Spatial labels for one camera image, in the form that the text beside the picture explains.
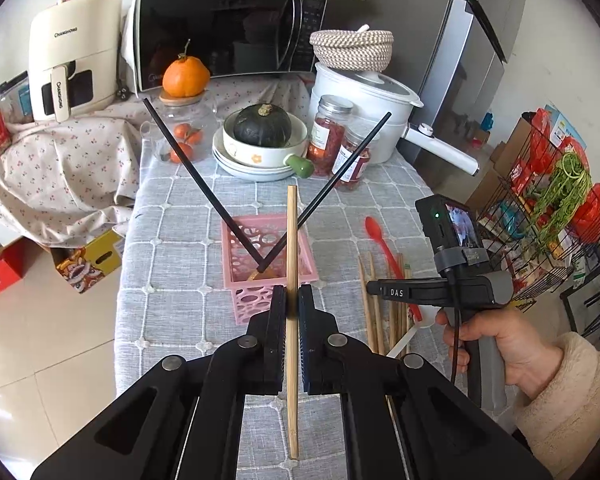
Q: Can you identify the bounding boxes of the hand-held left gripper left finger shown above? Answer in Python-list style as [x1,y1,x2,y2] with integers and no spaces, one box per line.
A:
[30,285,287,480]

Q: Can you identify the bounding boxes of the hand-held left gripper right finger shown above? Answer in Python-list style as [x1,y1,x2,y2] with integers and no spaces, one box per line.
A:
[298,284,553,480]

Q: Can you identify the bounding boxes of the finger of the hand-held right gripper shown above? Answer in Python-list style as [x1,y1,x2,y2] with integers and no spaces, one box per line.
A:
[366,279,491,307]

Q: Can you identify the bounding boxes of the green-print bamboo chopstick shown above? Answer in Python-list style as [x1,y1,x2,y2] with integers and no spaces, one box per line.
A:
[404,261,416,341]
[398,253,410,346]

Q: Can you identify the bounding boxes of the white plastic spoon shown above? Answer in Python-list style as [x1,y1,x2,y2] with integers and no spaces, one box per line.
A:
[386,320,435,360]

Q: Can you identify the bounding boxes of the pink perforated utensil holder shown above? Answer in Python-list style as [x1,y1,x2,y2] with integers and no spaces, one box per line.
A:
[221,212,319,325]

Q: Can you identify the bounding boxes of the red plastic spoon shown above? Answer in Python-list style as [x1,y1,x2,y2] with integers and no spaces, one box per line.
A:
[365,216,423,322]

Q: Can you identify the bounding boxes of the person's right forearm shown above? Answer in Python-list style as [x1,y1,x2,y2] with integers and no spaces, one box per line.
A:
[511,332,600,479]

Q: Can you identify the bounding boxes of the person's right hand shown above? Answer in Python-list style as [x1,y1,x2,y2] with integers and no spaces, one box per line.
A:
[436,306,565,401]

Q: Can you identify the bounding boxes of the brown cardboard box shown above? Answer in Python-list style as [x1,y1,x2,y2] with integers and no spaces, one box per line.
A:
[465,115,536,211]

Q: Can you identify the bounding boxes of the green vegetable bundle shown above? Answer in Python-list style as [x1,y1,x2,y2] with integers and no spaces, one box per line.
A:
[530,152,593,256]

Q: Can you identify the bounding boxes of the short jar with red label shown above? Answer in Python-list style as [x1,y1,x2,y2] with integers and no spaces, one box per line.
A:
[330,127,373,192]

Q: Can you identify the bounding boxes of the white electric pot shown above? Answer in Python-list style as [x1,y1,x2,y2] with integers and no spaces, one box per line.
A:
[310,61,481,177]

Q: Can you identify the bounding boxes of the grey checked tablecloth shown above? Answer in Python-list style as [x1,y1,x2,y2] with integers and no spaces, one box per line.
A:
[115,150,468,480]

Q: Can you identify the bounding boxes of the black chopstick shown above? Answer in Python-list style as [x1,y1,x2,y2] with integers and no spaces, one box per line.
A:
[259,111,392,272]
[142,98,265,272]

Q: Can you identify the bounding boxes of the red plastic bag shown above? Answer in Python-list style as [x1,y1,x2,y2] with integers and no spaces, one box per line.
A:
[570,182,600,246]

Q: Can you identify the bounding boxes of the tall jar of red fruit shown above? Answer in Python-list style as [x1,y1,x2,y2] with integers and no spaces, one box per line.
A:
[307,95,355,177]

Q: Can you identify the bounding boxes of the grey refrigerator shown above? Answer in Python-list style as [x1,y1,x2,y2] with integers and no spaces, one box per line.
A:
[415,0,531,201]

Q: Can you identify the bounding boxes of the white plate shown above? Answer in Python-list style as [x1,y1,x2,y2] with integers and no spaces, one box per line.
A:
[214,155,301,182]
[212,127,301,176]

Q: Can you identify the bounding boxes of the yellow printed cardboard box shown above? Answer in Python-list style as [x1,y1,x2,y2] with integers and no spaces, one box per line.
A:
[52,230,126,295]

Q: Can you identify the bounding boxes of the dark green pumpkin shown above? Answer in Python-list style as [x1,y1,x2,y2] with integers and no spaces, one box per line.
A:
[232,104,292,147]

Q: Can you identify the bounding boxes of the glass jar with wooden lid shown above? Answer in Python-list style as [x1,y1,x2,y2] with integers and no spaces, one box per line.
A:
[140,89,218,163]

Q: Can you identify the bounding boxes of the cherry-print cloth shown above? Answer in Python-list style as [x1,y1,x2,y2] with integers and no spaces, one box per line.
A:
[0,72,311,248]

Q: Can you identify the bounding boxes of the large orange with stem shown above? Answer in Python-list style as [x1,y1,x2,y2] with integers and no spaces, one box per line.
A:
[162,40,211,98]

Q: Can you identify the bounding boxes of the red cardboard box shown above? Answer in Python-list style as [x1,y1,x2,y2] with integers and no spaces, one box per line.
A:
[0,237,28,301]

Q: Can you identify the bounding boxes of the black microwave oven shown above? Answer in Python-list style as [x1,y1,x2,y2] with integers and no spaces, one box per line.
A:
[132,0,328,93]

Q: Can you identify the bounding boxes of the cream air fryer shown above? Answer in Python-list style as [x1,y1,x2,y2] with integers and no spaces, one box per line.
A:
[28,0,123,122]

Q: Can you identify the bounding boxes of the cream bowl with green handle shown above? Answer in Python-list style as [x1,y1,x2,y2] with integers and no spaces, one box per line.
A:
[222,110,315,180]

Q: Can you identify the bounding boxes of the woven rope basket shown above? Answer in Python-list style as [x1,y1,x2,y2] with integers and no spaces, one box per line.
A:
[309,29,396,71]

